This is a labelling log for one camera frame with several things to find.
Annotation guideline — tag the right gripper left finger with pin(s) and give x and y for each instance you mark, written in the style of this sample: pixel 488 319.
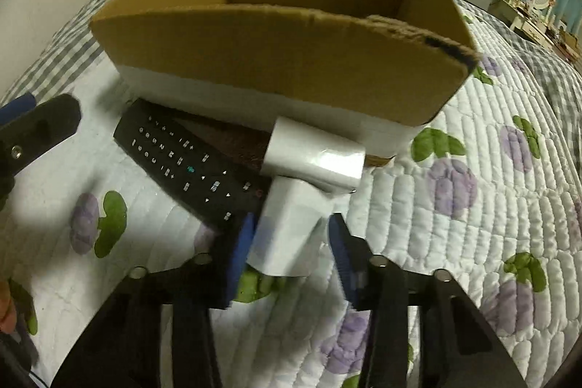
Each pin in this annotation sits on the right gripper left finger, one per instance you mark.
pixel 121 346

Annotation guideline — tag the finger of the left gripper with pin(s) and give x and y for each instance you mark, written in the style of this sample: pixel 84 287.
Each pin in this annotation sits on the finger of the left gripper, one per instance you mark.
pixel 28 137
pixel 17 107

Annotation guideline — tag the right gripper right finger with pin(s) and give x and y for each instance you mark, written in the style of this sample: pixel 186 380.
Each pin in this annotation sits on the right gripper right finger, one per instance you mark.
pixel 458 348

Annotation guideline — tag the black tv remote control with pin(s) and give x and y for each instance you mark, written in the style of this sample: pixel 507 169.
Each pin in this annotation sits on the black tv remote control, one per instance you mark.
pixel 219 191

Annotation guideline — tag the white handheld device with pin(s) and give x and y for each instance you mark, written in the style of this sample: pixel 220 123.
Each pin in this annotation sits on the white handheld device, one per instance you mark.
pixel 309 167

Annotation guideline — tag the grey checkered bed cover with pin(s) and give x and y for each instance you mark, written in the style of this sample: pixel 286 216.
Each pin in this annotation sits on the grey checkered bed cover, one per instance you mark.
pixel 70 53

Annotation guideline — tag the brown cardboard box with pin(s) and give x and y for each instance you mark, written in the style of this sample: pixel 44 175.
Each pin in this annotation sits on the brown cardboard box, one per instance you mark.
pixel 373 71

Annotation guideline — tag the white dressing table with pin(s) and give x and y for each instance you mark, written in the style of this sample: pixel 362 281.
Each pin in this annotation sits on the white dressing table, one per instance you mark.
pixel 535 31

